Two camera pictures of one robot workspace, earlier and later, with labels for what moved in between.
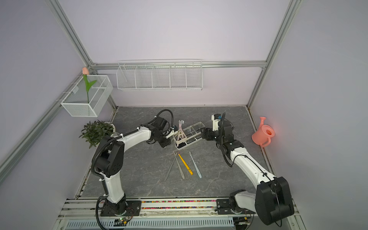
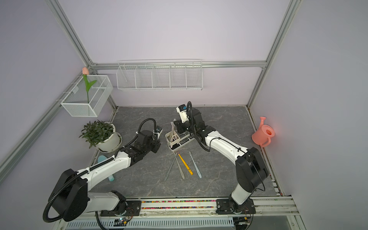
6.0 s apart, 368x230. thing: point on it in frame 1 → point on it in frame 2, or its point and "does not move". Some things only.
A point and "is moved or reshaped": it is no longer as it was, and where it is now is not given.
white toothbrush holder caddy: (189, 135) is moved or reshaped
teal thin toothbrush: (196, 168) does not move
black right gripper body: (219, 141) → (192, 130)
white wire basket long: (159, 74) does not move
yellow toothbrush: (189, 169) does not move
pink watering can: (262, 136) does not move
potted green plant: (93, 132) does not move
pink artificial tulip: (86, 72) does not move
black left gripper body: (162, 140) → (148, 149)
